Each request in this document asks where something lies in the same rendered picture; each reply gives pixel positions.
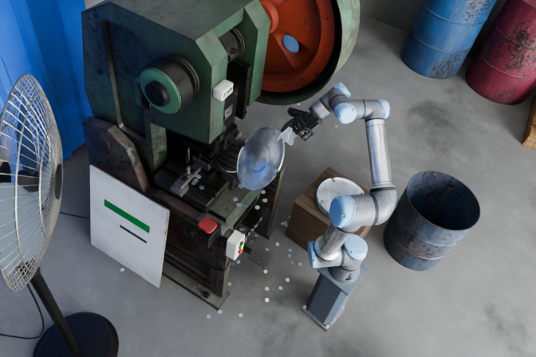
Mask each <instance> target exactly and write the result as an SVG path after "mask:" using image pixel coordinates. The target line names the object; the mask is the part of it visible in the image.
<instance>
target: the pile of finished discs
mask: <svg viewBox="0 0 536 357"><path fill-rule="evenodd" d="M363 193H364V191H363V190H362V189H361V188H360V187H359V186H358V185H357V184H356V183H354V182H352V181H350V180H348V179H346V178H333V179H331V178H329V179H327V180H325V181H324V182H323V183H322V184H321V185H320V186H319V187H318V190H317V195H316V201H317V205H318V207H319V209H320V210H321V212H322V213H323V214H324V215H325V216H328V218H329V208H330V203H331V201H332V200H333V199H334V198H335V197H337V196H340V195H343V194H347V195H352V194H363Z"/></svg>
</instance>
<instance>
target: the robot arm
mask: <svg viewBox="0 0 536 357"><path fill-rule="evenodd" d="M350 96H351V94H350V92H349V91H348V89H347V88H346V87H345V86H344V85H343V84H342V83H338V84H336V85H335V86H333V87H332V88H331V89H330V90H329V91H328V92H327V93H326V94H324V95H323V96H322V97H321V98H320V99H318V100H317V101H316V102H314V103H313V104H312V106H311V107H309V110H310V113H308V112H305V111H302V110H298V109H296V108H289V109H288V111H287V112H288V113H289V115H290V116H292V117H294V118H293V119H291V120H289V121H288V122H286V123H285V124H284V125H283V127H282V129H281V131H280V132H279V133H278V137H277V139H276V142H278V141H279V140H280V139H282V140H283V141H284V142H287V143H288V144H289V145H290V146H291V145H293V144H294V138H295V137H296V136H297V135H299V136H300V137H301V139H302V140H305V141H306V140H307V139H308V138H309V137H311V136H312V135H313V134H314V133H313V130H312V129H313V128H314V127H316V126H317V125H318V124H320V125H322V124H323V122H322V119H324V118H325V117H326V116H327V115H328V114H329V113H331V112H333V113H334V115H335V117H336V118H337V119H338V120H339V121H340V122H341V123H343V124H348V123H350V122H353V121H354V120H355V119H365V129H366V136H367V143H368V156H369V164H370V171H371V178H372V187H371V188H370V194H352V195H347V194H343V195H340V196H337V197H335V198H334V199H333V200H332V201H331V203H330V208H329V217H330V221H331V223H330V225H329V227H328V229H327V230H326V231H325V234H324V235H322V236H320V237H319V238H318V239H317V240H316V241H310V242H309V243H308V256H309V263H310V265H311V266H312V267H313V268H321V267H328V269H329V273H330V275H331V276H332V278H333V279H335V280H336V281H338V282H341V283H343V284H349V283H352V282H354V281H355V280H356V279H357V278H358V276H359V274H360V265H361V262H362V261H363V260H364V258H365V257H366V253H367V251H368V247H367V245H366V243H365V241H364V240H363V239H362V238H361V237H359V236H357V235H355V234H351V233H354V232H356V231H358V230H359V228H360V227H361V226H374V225H379V224H381V223H383V222H385V221H386V220H387V219H388V218H389V217H390V216H391V214H392V212H393V210H394V208H395V205H396V186H394V185H393V184H392V173H391V167H390V161H389V154H388V143H387V136H386V130H385V123H384V119H385V118H387V117H388V115H389V109H390V107H389V104H388V102H387V101H386V100H377V99H375V100H348V98H349V97H350ZM292 128H293V129H292ZM309 135H311V136H309ZM308 136H309V137H308ZM306 137H308V138H306Z"/></svg>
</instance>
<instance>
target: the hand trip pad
mask: <svg viewBox="0 0 536 357"><path fill-rule="evenodd" d="M198 227H199V228H200V229H201V230H203V231H205V232H206V233H212V232H213V231H214V230H215V228H216V227H217V223H216V222H215V221H213V220H212V219H210V218H208V217H204V218H202V220H201V221H200V222H199V224H198Z"/></svg>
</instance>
